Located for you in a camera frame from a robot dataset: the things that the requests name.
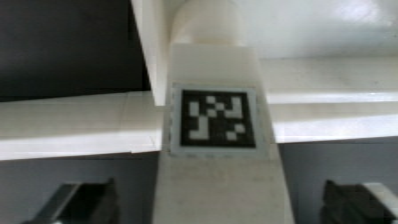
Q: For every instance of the white front fence wall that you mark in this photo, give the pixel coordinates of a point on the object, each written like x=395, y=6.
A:
x=77, y=123

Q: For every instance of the white table leg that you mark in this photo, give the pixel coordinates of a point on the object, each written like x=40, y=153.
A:
x=221, y=185

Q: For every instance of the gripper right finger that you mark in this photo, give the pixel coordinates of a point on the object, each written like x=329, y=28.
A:
x=352, y=206

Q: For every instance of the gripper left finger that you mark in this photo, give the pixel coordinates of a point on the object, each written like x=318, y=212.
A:
x=84, y=204

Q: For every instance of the white square table top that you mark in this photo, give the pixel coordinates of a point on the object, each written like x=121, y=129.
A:
x=306, y=48

